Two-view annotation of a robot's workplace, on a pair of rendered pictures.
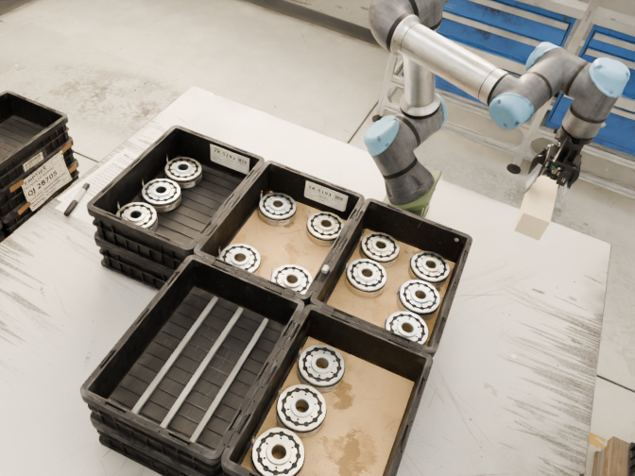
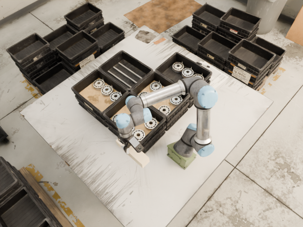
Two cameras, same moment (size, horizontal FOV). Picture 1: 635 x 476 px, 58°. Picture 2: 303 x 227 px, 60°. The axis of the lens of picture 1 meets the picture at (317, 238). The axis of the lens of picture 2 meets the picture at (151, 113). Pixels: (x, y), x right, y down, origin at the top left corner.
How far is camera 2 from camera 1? 202 cm
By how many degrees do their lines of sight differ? 66
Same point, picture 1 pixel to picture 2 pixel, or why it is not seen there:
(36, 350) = (152, 58)
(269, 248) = not seen: hidden behind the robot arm
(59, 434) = not seen: hidden behind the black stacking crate
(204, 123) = (245, 101)
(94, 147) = (294, 106)
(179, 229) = (173, 77)
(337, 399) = (107, 100)
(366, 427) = (98, 103)
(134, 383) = (127, 65)
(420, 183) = (177, 146)
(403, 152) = (185, 134)
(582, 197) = not seen: outside the picture
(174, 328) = (140, 72)
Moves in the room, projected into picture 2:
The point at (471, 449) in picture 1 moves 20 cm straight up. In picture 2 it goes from (89, 139) to (83, 127)
